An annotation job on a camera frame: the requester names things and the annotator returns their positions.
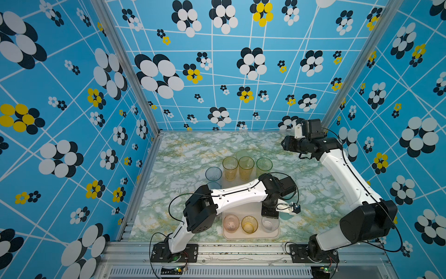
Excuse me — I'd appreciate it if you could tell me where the frosted white glass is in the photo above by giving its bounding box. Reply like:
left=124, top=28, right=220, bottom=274
left=261, top=217, right=280, bottom=233

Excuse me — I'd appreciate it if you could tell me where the olive clear small glass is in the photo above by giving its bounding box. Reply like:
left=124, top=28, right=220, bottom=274
left=241, top=216, right=259, bottom=234

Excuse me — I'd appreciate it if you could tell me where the green clear glass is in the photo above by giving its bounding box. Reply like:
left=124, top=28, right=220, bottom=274
left=256, top=158, right=273, bottom=177

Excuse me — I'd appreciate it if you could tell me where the frosted pink glass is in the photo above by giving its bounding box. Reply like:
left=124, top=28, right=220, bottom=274
left=223, top=214, right=240, bottom=233

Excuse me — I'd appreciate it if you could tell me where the yellow glass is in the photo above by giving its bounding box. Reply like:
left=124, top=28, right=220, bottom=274
left=223, top=156, right=239, bottom=181
left=238, top=156, right=254, bottom=181

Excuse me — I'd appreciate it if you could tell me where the teal clear glass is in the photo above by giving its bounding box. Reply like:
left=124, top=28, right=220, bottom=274
left=205, top=166, right=223, bottom=184

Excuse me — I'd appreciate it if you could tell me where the blue clear glass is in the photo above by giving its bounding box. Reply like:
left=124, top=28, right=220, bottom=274
left=207, top=181, right=222, bottom=190

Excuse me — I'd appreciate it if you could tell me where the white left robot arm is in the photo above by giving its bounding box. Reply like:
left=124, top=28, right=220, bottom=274
left=167, top=174, right=283, bottom=254

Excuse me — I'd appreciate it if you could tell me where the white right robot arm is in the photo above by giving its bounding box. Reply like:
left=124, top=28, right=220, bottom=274
left=281, top=136, right=398, bottom=262

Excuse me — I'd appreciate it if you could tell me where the beige rectangular tray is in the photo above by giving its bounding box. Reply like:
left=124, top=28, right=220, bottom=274
left=221, top=202, right=280, bottom=241

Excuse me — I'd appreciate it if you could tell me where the green circuit board right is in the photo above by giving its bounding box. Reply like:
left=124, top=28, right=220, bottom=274
left=311, top=267, right=332, bottom=279

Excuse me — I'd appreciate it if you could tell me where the green circuit board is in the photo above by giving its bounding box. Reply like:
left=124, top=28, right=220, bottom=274
left=160, top=266, right=187, bottom=276
left=311, top=267, right=332, bottom=279

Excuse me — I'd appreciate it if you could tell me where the green circuit board left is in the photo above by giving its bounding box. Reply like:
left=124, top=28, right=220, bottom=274
left=160, top=266, right=187, bottom=276

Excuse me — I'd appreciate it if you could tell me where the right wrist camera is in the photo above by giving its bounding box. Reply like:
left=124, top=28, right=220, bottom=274
left=294, top=119, right=325, bottom=140

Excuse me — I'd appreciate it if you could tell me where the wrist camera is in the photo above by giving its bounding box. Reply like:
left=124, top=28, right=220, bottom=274
left=294, top=119, right=325, bottom=140
left=276, top=176, right=301, bottom=215

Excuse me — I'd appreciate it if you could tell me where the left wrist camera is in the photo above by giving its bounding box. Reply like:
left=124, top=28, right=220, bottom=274
left=276, top=176, right=301, bottom=215

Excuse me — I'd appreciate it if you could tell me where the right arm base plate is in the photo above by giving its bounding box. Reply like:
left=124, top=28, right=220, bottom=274
left=285, top=243, right=340, bottom=264

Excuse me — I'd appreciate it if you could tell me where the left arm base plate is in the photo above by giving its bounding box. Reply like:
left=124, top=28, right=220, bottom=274
left=151, top=243, right=198, bottom=263

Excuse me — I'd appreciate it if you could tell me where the aluminium front rail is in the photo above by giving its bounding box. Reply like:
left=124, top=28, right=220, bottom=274
left=94, top=242, right=398, bottom=279

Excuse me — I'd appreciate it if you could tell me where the aluminium corner post right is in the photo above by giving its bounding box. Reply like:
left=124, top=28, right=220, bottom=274
left=321, top=0, right=404, bottom=128

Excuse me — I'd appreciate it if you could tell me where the aluminium corner post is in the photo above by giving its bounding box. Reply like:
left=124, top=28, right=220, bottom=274
left=89, top=0, right=161, bottom=137
left=321, top=0, right=404, bottom=128

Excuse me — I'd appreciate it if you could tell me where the aluminium corner post left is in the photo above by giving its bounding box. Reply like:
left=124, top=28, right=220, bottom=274
left=89, top=0, right=161, bottom=137

